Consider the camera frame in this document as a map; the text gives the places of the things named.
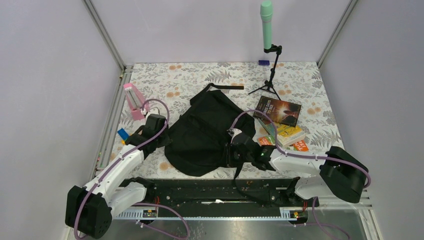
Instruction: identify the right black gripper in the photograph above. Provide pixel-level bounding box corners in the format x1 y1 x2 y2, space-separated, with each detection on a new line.
218 142 253 168

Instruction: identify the black fabric student bag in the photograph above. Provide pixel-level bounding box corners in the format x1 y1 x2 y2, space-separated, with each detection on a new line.
164 83 256 177

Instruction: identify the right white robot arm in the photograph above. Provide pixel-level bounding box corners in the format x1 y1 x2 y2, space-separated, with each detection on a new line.
227 128 370 206

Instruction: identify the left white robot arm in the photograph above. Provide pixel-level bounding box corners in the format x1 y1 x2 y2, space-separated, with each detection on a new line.
65 113 169 240

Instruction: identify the pink metronome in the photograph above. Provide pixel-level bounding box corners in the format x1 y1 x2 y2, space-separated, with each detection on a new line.
123 83 150 121

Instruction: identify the colourful toy block train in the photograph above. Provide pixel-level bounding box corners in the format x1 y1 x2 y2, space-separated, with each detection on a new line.
117 128 131 145

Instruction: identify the yellow green children book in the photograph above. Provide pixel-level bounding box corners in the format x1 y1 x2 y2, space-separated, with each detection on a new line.
257 119 306 148

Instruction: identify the dark cover book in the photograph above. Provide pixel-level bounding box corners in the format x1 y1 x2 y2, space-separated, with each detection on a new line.
255 96 302 127

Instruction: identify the orange cover booklet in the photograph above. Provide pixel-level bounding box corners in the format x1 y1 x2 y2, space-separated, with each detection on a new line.
257 135 309 152

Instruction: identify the floral table mat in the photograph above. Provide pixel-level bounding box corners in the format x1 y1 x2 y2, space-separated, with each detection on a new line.
109 61 351 180

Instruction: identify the small blue box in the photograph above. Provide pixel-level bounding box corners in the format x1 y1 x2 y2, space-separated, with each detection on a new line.
258 60 270 66

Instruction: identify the black microphone tripod stand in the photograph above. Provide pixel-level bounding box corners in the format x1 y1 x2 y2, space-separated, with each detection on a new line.
249 44 283 100

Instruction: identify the green microphone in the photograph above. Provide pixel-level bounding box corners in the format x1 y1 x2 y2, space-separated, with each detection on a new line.
260 0 274 50

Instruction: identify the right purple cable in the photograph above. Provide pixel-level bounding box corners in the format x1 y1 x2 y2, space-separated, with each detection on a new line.
230 109 372 190

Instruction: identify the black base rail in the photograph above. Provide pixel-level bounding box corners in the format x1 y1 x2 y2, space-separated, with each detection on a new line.
120 177 319 216

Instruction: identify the white slotted cable duct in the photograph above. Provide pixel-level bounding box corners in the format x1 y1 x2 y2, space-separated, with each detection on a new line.
114 207 301 221

